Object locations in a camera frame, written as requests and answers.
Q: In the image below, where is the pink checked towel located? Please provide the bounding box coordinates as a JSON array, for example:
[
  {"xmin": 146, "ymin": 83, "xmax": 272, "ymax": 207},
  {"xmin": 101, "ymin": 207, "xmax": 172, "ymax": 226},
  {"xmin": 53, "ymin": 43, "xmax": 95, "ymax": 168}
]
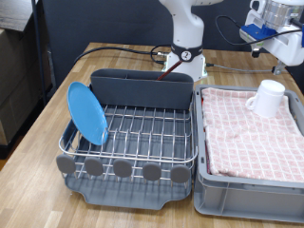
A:
[{"xmin": 200, "ymin": 86, "xmax": 304, "ymax": 184}]

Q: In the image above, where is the metal wire dish rack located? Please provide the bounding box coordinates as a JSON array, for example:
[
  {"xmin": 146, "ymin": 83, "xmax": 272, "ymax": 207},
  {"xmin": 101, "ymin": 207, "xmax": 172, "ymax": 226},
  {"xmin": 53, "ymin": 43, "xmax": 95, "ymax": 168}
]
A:
[{"xmin": 55, "ymin": 84, "xmax": 200, "ymax": 191}]

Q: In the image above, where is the looped black cable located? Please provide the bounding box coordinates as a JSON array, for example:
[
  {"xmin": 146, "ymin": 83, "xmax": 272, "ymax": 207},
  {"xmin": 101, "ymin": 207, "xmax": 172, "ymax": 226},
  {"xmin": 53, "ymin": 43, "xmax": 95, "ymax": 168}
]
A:
[{"xmin": 149, "ymin": 44, "xmax": 173, "ymax": 67}]

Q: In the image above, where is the brown wooden spoon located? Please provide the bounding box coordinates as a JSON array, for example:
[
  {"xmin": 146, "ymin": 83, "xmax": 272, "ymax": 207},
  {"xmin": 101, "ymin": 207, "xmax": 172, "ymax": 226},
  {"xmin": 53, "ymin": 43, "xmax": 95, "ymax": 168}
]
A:
[{"xmin": 156, "ymin": 60, "xmax": 184, "ymax": 82}]

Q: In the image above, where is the grey cable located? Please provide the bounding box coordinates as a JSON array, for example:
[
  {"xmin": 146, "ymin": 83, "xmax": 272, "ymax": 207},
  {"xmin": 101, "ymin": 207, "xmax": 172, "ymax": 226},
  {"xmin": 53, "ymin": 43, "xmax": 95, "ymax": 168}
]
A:
[{"xmin": 205, "ymin": 63, "xmax": 277, "ymax": 74}]

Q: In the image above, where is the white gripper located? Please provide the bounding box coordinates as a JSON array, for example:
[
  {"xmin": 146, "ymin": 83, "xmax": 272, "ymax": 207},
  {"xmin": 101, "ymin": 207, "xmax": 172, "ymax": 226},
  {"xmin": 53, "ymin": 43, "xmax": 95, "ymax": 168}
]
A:
[{"xmin": 239, "ymin": 9, "xmax": 304, "ymax": 76}]

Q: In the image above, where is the grey plastic crate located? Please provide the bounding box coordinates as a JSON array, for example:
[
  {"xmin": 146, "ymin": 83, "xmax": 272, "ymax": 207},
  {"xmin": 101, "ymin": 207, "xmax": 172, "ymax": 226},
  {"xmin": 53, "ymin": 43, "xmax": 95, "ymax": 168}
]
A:
[{"xmin": 193, "ymin": 84, "xmax": 304, "ymax": 224}]

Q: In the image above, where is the dark grey cutlery holder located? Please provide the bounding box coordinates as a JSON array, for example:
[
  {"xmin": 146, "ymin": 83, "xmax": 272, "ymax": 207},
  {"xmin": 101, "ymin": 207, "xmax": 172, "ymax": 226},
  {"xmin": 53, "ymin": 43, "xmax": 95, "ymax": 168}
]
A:
[{"xmin": 89, "ymin": 67, "xmax": 195, "ymax": 111}]

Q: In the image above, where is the grey drain tray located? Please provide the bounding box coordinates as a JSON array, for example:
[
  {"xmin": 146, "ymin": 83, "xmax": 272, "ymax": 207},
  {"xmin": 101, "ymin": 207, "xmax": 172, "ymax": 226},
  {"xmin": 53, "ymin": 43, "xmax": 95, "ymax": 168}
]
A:
[{"xmin": 64, "ymin": 94, "xmax": 195, "ymax": 211}]

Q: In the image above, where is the long black table cable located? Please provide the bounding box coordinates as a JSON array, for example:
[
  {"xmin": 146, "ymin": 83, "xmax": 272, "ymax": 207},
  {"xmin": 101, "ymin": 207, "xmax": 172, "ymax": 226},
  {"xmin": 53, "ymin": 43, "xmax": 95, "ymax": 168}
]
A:
[{"xmin": 73, "ymin": 46, "xmax": 161, "ymax": 65}]

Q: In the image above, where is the blue plastic plate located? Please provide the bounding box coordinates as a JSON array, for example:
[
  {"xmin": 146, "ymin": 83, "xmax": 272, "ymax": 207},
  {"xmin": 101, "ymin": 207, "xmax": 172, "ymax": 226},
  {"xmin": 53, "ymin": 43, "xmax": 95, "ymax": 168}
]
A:
[{"xmin": 66, "ymin": 81, "xmax": 110, "ymax": 146}]

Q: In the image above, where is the white mug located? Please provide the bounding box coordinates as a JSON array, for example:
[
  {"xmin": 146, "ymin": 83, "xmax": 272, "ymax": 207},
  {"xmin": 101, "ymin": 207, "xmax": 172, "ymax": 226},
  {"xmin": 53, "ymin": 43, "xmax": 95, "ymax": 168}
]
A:
[{"xmin": 245, "ymin": 79, "xmax": 286, "ymax": 119}]

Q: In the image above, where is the wooden shelf board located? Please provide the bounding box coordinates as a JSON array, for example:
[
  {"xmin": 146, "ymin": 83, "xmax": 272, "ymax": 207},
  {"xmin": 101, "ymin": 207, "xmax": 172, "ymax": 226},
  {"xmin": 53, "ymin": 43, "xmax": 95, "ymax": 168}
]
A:
[{"xmin": 0, "ymin": 0, "xmax": 35, "ymax": 33}]

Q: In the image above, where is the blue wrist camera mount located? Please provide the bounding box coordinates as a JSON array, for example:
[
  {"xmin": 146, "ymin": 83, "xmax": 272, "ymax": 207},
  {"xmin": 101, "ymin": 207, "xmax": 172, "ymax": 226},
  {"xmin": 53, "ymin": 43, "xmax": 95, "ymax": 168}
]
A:
[{"xmin": 239, "ymin": 23, "xmax": 277, "ymax": 42}]

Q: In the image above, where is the black metal shelf post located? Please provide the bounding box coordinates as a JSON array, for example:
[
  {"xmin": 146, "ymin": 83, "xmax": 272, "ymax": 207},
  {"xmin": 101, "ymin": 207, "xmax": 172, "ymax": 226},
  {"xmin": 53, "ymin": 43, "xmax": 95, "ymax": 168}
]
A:
[{"xmin": 30, "ymin": 0, "xmax": 49, "ymax": 107}]

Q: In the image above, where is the cardboard box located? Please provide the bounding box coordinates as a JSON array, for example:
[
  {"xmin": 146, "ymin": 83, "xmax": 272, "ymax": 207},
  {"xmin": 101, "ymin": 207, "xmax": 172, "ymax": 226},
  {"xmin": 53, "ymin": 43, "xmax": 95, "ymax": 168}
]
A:
[
  {"xmin": 0, "ymin": 91, "xmax": 46, "ymax": 147},
  {"xmin": 0, "ymin": 28, "xmax": 53, "ymax": 107}
]

